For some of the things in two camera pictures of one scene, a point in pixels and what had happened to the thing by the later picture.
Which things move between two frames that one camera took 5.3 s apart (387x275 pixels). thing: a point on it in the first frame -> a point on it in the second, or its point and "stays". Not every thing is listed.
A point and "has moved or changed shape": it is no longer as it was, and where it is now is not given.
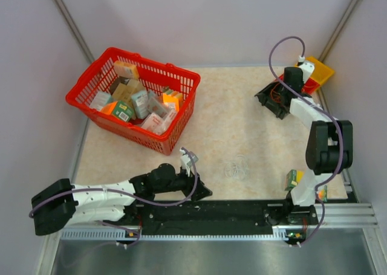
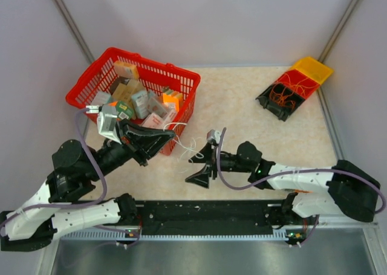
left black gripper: x=200 y=191 -> x=143 y=147
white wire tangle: x=236 y=170 has moved or changed shape
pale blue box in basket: x=141 y=104 stays
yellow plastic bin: x=321 y=73 stays
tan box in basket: x=123 y=92 stays
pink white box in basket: x=158 y=124 stays
